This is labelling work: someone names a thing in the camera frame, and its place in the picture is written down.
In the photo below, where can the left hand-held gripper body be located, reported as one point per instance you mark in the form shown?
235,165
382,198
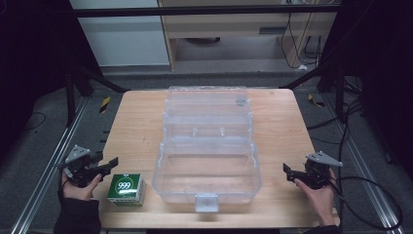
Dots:
79,169

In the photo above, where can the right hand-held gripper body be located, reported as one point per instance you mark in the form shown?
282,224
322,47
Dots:
316,172

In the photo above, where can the person's left hand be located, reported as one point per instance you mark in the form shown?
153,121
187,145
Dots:
79,191

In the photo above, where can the person's right hand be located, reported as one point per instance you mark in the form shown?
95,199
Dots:
319,203

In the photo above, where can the green and white carton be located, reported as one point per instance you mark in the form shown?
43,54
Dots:
125,188

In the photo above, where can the yellow black tape marker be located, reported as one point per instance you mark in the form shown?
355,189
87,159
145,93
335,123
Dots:
104,104
315,101

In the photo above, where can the black metal stand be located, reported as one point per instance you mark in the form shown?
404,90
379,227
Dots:
339,87
73,94

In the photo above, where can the clear plastic storage box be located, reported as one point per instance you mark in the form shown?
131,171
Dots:
207,152

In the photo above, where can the white plug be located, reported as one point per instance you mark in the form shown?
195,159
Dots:
302,67

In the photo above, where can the black curtain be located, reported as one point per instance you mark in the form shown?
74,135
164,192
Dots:
32,71
383,81

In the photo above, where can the white cabinet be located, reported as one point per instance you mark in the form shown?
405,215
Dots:
125,35

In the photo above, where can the light wooden desk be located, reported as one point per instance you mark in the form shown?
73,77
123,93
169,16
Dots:
233,31

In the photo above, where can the aluminium floor rail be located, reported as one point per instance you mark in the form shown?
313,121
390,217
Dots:
45,182
367,182

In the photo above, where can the black horizontal frame bar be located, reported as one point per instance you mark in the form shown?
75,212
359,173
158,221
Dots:
195,11

